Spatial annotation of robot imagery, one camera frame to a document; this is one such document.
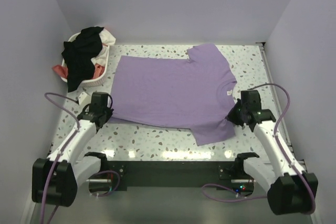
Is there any purple t shirt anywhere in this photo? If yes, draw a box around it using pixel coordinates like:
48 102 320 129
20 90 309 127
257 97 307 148
111 44 237 146

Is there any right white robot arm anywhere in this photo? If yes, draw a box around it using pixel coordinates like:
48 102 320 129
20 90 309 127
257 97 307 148
226 89 318 215

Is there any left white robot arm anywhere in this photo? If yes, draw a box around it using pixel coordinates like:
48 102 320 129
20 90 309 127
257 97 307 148
31 92 113 207

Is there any white laundry basket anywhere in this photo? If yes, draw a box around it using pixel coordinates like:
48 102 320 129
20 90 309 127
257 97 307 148
60 31 116 88

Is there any coral orange t shirt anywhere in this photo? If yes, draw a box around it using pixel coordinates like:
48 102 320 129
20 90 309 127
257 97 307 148
52 64 105 79

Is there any black t shirt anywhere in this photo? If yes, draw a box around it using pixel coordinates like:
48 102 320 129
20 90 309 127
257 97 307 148
61 26 103 92

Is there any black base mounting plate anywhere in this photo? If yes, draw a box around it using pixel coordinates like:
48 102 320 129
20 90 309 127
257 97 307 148
78 159 265 192

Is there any white t shirt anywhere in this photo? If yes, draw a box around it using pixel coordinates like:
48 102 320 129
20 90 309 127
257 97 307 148
91 28 116 67

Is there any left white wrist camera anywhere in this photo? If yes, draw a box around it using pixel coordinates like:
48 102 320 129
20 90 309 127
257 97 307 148
76 92 91 105

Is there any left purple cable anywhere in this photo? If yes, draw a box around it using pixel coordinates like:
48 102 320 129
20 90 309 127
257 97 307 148
39 92 121 224

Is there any aluminium frame rail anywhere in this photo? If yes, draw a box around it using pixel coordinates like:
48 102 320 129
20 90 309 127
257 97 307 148
19 142 56 224

